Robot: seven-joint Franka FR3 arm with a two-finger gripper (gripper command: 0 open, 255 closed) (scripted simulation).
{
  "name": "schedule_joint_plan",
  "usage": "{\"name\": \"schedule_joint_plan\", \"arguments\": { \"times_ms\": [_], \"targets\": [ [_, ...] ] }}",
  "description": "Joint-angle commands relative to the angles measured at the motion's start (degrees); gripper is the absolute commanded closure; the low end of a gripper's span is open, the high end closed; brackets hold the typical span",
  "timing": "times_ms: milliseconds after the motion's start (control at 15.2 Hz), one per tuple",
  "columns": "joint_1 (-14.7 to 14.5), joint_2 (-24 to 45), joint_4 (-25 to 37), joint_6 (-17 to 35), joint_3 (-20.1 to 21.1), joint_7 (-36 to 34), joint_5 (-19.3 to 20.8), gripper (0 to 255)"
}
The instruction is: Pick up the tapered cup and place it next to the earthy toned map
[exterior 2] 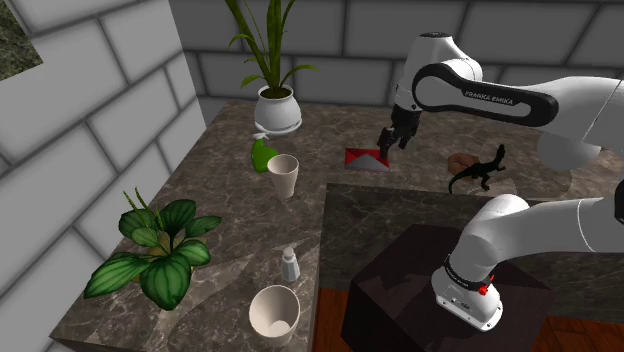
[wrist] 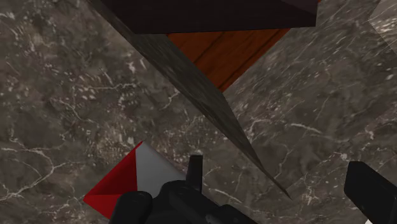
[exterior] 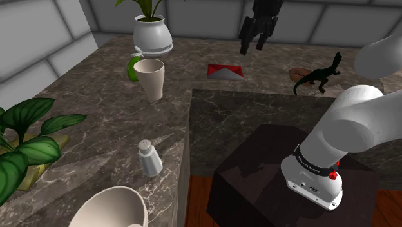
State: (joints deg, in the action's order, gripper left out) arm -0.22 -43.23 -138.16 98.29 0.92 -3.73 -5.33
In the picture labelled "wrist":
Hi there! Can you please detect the red and grey box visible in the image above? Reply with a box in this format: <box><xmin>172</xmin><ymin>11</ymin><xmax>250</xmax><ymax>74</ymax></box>
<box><xmin>83</xmin><ymin>141</ymin><xmax>187</xmax><ymax>220</ymax></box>

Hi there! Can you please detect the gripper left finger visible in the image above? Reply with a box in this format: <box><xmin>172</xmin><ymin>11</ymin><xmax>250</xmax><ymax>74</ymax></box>
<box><xmin>108</xmin><ymin>154</ymin><xmax>258</xmax><ymax>224</ymax></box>

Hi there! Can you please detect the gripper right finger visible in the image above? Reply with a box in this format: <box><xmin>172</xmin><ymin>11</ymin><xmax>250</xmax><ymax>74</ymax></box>
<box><xmin>343</xmin><ymin>160</ymin><xmax>397</xmax><ymax>224</ymax></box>

